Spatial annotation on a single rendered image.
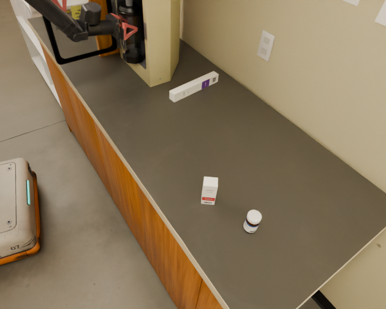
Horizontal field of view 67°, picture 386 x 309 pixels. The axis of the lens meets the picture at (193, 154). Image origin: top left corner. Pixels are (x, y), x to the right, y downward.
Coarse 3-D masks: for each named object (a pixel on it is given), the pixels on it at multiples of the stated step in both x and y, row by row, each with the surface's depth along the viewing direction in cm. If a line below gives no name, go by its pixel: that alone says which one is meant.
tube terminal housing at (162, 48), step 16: (144, 0) 109; (160, 0) 111; (176, 0) 124; (144, 16) 114; (160, 16) 115; (176, 16) 130; (160, 32) 120; (176, 32) 136; (160, 48) 125; (176, 48) 142; (128, 64) 148; (160, 64) 131; (176, 64) 150; (144, 80) 139; (160, 80) 137
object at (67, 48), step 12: (60, 0) 118; (72, 0) 121; (84, 0) 124; (96, 0) 127; (72, 12) 124; (48, 36) 124; (60, 36) 127; (96, 36) 137; (108, 36) 141; (60, 48) 130; (72, 48) 134; (84, 48) 137; (96, 48) 141
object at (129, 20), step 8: (120, 16) 121; (136, 16) 120; (120, 24) 125; (136, 24) 123; (128, 32) 124; (136, 32) 125; (128, 40) 127; (136, 40) 127; (128, 48) 130; (136, 48) 130; (128, 56) 132; (136, 56) 133
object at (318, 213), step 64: (64, 64) 145; (192, 64) 152; (128, 128) 116; (192, 128) 118; (256, 128) 121; (192, 192) 96; (256, 192) 98; (320, 192) 100; (384, 192) 101; (192, 256) 81; (256, 256) 82; (320, 256) 84
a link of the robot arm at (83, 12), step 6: (84, 6) 108; (90, 6) 109; (96, 6) 110; (84, 12) 108; (90, 12) 109; (96, 12) 109; (84, 18) 110; (90, 18) 111; (96, 18) 111; (78, 24) 116; (84, 24) 111; (96, 24) 113; (84, 30) 113; (78, 36) 112; (84, 36) 113
